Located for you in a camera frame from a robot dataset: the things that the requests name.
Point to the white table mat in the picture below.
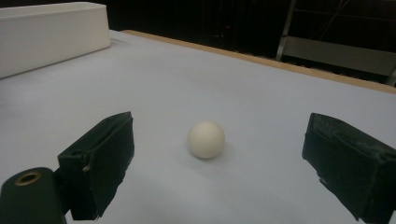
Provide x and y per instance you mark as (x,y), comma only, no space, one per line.
(199,93)

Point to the white ball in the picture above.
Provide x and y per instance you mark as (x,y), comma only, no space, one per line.
(206,139)

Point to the white plastic bin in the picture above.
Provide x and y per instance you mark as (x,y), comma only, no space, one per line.
(49,37)

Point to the grey metal stand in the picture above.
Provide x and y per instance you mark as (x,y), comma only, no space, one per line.
(339,54)

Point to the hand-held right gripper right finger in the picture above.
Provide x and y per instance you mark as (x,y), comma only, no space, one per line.
(351,161)

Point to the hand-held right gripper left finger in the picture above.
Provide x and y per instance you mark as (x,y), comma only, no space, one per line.
(102,161)

